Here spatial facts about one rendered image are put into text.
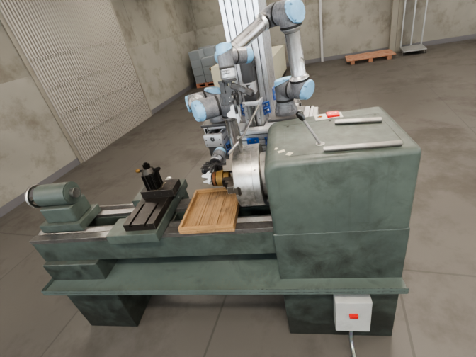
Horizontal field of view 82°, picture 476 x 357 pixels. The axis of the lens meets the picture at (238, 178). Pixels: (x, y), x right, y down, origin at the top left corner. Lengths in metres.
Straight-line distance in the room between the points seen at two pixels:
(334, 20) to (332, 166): 8.64
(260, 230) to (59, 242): 1.22
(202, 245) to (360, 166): 0.90
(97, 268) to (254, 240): 1.01
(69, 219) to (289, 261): 1.33
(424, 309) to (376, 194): 1.15
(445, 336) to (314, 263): 0.96
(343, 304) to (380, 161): 0.80
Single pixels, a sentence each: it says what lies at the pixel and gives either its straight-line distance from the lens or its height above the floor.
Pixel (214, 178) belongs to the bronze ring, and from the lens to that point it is 1.41.
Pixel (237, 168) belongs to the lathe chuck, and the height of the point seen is 1.19.
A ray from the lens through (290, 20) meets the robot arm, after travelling 1.64.
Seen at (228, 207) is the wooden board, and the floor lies 0.88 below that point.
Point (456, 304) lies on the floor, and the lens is 2.32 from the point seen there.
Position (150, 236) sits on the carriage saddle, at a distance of 1.51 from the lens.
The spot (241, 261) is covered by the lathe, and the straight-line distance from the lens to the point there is 1.70.
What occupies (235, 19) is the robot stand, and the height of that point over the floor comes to 1.76.
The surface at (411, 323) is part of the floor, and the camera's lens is 2.16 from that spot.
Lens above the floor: 1.79
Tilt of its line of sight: 31 degrees down
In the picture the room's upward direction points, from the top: 13 degrees counter-clockwise
